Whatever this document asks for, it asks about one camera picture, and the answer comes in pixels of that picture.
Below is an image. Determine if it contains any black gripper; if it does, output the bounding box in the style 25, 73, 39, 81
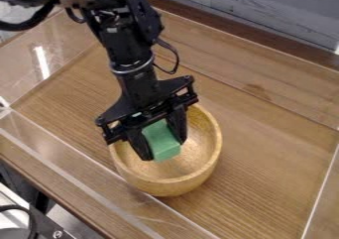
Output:
95, 66, 199, 161

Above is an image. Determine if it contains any green rectangular block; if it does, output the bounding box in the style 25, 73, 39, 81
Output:
141, 120, 181, 162

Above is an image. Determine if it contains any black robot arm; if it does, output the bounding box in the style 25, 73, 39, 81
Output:
0, 0, 199, 162

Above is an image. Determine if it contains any brown wooden bowl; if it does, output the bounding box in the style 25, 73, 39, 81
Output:
108, 104, 223, 197

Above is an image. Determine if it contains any clear acrylic tray wall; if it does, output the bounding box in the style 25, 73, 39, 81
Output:
0, 0, 339, 239

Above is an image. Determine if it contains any black metal mount plate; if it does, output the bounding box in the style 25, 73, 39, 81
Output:
29, 206, 83, 239

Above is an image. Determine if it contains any black cable lower left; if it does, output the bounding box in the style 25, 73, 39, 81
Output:
0, 204, 41, 239

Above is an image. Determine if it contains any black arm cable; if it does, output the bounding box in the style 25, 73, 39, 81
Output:
0, 0, 59, 32

